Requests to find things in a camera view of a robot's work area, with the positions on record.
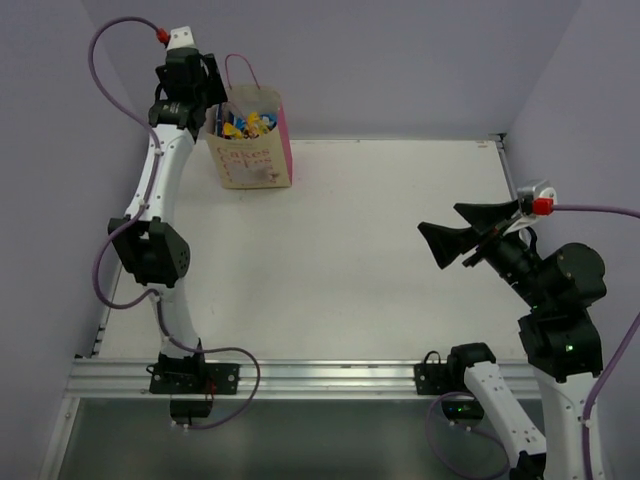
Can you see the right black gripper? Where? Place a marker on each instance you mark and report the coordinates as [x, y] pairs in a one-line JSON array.
[[447, 242]]

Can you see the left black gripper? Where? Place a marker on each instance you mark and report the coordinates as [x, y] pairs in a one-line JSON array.
[[201, 80]]

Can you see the pink beige paper bag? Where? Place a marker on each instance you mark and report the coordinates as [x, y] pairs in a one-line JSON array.
[[264, 162]]

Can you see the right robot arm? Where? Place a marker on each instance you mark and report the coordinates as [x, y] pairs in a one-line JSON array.
[[559, 338]]

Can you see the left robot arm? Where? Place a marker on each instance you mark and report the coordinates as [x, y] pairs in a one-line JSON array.
[[144, 238]]

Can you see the blue snack packet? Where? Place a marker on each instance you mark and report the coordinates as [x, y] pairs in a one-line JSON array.
[[220, 120]]

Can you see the yellow snack packet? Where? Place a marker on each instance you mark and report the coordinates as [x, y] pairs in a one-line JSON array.
[[250, 127]]

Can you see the right black controller box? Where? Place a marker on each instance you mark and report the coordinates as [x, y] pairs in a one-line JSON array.
[[462, 408]]

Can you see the black controller box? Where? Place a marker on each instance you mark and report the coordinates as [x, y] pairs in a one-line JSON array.
[[189, 410], [462, 408]]

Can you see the left black controller box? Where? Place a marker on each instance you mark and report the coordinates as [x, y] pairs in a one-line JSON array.
[[189, 410]]

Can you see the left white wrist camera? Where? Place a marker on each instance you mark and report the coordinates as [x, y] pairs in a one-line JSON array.
[[181, 37]]

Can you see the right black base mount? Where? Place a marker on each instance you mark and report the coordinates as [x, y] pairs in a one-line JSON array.
[[432, 376]]

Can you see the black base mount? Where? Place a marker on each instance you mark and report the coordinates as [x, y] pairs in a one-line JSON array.
[[432, 376], [192, 375]]

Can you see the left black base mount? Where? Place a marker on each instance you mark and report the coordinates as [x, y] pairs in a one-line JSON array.
[[192, 375]]

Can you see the aluminium front rail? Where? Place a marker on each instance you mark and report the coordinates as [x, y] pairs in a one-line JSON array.
[[126, 378]]

